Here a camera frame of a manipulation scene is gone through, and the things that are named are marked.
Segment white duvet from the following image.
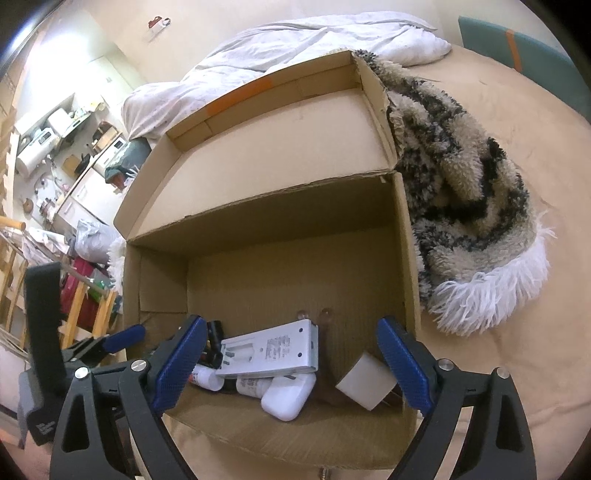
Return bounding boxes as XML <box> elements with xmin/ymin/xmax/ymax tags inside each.
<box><xmin>121</xmin><ymin>13</ymin><xmax>453</xmax><ymax>141</ymax></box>

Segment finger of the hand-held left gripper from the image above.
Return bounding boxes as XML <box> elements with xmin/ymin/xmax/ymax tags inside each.
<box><xmin>60</xmin><ymin>324</ymin><xmax>147</xmax><ymax>367</ymax></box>

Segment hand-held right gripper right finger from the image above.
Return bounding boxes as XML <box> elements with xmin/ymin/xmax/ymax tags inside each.
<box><xmin>376</xmin><ymin>316</ymin><xmax>539</xmax><ymax>480</ymax></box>

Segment white rounded plastic case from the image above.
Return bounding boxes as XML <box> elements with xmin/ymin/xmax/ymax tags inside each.
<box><xmin>261</xmin><ymin>373</ymin><xmax>317</xmax><ymax>422</ymax></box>

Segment white kitchen counter cabinet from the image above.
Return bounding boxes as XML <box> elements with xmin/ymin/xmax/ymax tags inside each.
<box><xmin>51</xmin><ymin>166</ymin><xmax>125</xmax><ymax>232</ymax></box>

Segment cardboard box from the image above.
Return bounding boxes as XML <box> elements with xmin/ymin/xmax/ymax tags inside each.
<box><xmin>113</xmin><ymin>48</ymin><xmax>423</xmax><ymax>472</ymax></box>

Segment white remote control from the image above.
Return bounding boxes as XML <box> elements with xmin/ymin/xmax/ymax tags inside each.
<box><xmin>217</xmin><ymin>318</ymin><xmax>320</xmax><ymax>379</ymax></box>

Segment plain teal cushion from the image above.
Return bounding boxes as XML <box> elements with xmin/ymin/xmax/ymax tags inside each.
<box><xmin>105</xmin><ymin>138</ymin><xmax>155</xmax><ymax>183</ymax></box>

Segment white plastic bag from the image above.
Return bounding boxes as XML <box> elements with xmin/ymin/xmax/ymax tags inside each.
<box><xmin>74</xmin><ymin>220</ymin><xmax>123</xmax><ymax>264</ymax></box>

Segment white small bottle red label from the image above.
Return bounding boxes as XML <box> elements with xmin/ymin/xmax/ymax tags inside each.
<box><xmin>190</xmin><ymin>362</ymin><xmax>225</xmax><ymax>393</ymax></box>

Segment wooden chair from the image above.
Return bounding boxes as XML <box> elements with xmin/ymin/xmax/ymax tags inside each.
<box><xmin>0</xmin><ymin>215</ymin><xmax>118</xmax><ymax>356</ymax></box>

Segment teal cushion orange stripe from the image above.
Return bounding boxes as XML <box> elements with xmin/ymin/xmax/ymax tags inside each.
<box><xmin>458</xmin><ymin>16</ymin><xmax>575</xmax><ymax>112</ymax></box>

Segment white printed small bottle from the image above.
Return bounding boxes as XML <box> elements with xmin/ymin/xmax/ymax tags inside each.
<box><xmin>235</xmin><ymin>376</ymin><xmax>278</xmax><ymax>400</ymax></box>

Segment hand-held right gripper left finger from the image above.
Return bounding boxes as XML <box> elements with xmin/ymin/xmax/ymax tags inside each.
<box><xmin>48</xmin><ymin>315</ymin><xmax>208</xmax><ymax>480</ymax></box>

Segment white round kitchen appliance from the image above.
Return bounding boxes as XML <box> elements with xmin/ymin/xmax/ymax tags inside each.
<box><xmin>16</xmin><ymin>143</ymin><xmax>51</xmax><ymax>176</ymax></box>

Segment cluttered wall shelf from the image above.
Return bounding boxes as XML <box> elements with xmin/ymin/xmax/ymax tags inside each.
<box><xmin>14</xmin><ymin>92</ymin><xmax>109</xmax><ymax>155</ymax></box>

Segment dark red bag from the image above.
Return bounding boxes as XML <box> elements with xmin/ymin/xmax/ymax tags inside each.
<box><xmin>60</xmin><ymin>258</ymin><xmax>100</xmax><ymax>328</ymax></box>

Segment white cube power adapter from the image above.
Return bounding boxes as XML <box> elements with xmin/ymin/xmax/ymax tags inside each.
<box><xmin>335</xmin><ymin>351</ymin><xmax>398</xmax><ymax>411</ymax></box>

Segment shaggy patterned blanket white fringe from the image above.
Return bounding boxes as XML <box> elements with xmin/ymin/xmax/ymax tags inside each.
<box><xmin>107</xmin><ymin>50</ymin><xmax>555</xmax><ymax>337</ymax></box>

